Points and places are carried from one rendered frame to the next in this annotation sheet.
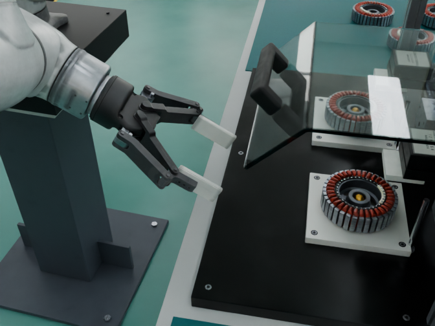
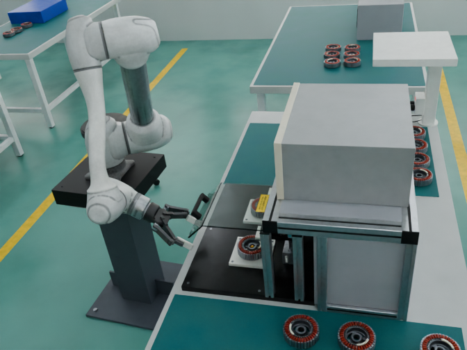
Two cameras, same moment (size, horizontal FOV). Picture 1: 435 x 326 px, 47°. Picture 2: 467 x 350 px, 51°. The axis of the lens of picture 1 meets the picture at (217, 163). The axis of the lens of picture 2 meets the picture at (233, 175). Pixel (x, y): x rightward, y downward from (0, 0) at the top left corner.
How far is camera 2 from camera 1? 112 cm
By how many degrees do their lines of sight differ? 8
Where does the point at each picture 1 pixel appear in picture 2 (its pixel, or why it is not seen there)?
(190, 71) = (219, 166)
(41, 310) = (124, 319)
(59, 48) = (130, 194)
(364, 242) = (251, 264)
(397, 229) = not seen: hidden behind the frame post
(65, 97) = (133, 212)
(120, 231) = (169, 274)
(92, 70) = (143, 201)
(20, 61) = (119, 205)
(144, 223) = not seen: hidden behind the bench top
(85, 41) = (142, 175)
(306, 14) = (263, 146)
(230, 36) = not seen: hidden behind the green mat
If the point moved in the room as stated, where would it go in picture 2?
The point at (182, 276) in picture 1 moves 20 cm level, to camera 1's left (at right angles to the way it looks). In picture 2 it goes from (179, 280) to (126, 282)
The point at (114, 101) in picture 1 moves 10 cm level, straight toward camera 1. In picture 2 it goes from (151, 212) to (153, 229)
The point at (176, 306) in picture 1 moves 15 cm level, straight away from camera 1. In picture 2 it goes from (176, 290) to (176, 262)
